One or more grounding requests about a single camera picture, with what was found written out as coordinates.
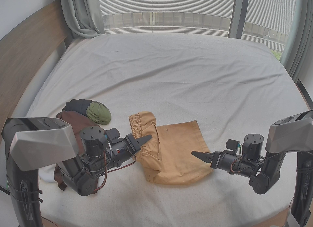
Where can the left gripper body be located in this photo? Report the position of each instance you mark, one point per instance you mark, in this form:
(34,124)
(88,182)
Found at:
(122,152)

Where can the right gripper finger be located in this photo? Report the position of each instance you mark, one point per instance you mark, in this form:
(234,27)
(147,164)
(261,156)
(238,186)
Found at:
(207,160)
(204,154)

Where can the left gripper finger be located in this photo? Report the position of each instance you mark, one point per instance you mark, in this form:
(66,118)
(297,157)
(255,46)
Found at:
(143,140)

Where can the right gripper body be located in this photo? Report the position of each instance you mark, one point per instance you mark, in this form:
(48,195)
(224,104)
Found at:
(225,161)

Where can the tan shorts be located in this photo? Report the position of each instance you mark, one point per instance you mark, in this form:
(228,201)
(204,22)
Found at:
(178,147)

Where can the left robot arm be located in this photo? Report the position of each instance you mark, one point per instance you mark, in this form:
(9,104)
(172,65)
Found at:
(41,142)

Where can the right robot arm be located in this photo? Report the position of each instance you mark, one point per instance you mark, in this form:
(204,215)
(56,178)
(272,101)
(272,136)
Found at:
(286,135)

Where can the bed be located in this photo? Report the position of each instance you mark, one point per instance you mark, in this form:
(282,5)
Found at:
(171,74)

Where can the green garment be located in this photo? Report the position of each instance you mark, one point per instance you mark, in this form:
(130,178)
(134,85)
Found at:
(97,113)

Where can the brown garment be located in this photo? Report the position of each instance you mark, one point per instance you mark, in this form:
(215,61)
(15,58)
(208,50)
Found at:
(78,120)

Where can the black garment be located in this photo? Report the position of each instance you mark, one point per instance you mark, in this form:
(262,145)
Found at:
(75,107)

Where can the white garment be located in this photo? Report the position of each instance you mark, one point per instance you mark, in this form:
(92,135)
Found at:
(47,174)

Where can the window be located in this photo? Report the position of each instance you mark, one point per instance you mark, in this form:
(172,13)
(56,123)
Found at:
(166,0)

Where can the grey-green curtain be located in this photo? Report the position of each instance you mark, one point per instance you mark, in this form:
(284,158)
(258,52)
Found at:
(300,37)
(80,5)

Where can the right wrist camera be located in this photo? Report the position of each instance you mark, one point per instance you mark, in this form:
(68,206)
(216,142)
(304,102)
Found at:
(231,144)

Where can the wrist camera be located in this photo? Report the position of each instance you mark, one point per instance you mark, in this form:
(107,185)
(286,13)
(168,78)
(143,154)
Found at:
(231,144)
(113,134)

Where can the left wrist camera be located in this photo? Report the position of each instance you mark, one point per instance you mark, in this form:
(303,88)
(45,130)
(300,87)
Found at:
(113,134)

